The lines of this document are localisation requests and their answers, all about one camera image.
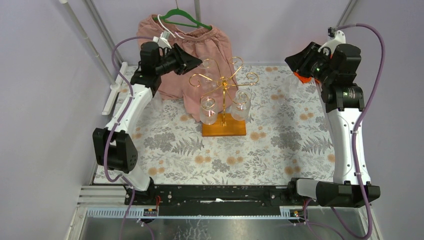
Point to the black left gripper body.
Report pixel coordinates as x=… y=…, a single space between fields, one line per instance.
x=179 y=59

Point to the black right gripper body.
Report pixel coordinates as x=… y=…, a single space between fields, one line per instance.
x=319 y=68

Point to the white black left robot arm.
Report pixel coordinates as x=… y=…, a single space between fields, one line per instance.
x=113 y=145

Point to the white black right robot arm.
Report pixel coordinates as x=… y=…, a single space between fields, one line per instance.
x=335 y=70

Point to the orange wooden rack base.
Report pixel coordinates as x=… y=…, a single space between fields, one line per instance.
x=225 y=126

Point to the orange cloth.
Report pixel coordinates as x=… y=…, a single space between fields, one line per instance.
x=303 y=79

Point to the pink shorts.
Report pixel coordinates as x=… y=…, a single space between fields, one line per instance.
x=199 y=42

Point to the green clothes hanger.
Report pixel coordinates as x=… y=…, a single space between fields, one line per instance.
x=188 y=20

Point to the floral table mat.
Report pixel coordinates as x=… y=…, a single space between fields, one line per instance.
x=282 y=141

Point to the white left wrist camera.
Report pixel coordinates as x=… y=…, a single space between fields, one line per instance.
x=162 y=40

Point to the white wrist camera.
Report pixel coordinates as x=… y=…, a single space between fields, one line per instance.
x=335 y=37
x=162 y=40

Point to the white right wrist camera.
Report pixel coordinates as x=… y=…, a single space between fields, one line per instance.
x=335 y=37

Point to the gold wire glass rack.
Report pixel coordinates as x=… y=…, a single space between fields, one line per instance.
x=226 y=83

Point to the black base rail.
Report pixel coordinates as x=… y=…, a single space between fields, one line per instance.
x=215 y=200

